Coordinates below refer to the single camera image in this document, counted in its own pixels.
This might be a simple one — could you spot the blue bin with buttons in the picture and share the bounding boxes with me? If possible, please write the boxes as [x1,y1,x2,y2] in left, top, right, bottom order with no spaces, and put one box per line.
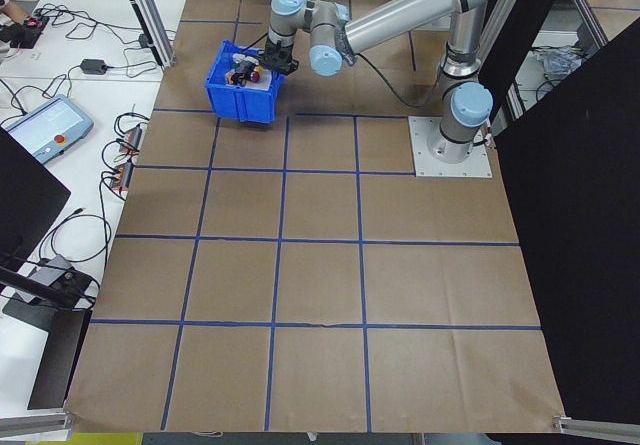
[203,38,287,125]

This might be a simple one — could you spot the black emergency stop box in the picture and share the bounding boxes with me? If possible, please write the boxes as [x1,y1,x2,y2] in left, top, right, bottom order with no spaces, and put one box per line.
[4,14,51,50]

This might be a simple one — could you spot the grey small box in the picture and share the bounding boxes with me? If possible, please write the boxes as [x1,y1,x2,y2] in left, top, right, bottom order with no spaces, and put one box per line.
[29,253,76,286]

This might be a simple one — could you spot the person's hand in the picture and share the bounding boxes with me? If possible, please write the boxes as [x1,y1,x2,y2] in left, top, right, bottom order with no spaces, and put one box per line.
[0,0,32,24]

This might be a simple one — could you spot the black orange usb hub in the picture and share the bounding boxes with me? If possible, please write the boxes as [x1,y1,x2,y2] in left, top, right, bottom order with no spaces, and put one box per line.
[107,162,137,197]
[117,123,147,154]

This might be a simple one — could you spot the light blue teach pendant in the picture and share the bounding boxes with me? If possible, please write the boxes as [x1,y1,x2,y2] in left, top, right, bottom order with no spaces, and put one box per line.
[2,93,96,166]

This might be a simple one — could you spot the white crumpled cloth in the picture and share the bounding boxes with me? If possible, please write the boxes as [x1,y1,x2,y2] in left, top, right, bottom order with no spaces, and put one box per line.
[529,44,594,86]

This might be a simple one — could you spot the black monitor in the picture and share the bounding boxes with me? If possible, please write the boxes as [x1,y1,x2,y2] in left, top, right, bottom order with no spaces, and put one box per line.
[0,127,72,269]

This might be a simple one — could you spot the aluminium profile bar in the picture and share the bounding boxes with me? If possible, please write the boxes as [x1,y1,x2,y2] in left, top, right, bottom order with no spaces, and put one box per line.
[0,411,76,436]
[551,413,640,436]

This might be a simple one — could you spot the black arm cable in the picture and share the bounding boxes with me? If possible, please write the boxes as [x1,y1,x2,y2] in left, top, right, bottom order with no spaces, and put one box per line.
[347,52,446,107]

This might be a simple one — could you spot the aluminium desk post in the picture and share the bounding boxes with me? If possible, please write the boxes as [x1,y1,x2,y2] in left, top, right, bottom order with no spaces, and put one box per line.
[112,0,177,69]

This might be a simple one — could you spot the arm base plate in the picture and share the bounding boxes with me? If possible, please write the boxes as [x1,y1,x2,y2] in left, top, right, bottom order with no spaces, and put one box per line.
[407,114,494,180]

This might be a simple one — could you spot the aluminium frame bar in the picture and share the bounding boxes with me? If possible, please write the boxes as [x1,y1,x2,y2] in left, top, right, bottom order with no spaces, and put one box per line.
[502,82,526,126]
[564,0,609,49]

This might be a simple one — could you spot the black frame cover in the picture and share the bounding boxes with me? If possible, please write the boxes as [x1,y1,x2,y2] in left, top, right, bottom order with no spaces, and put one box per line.
[492,27,640,424]
[477,0,575,134]

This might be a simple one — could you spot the black stand base plate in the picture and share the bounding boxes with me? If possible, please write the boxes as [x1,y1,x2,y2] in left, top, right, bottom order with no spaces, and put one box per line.
[27,308,94,411]

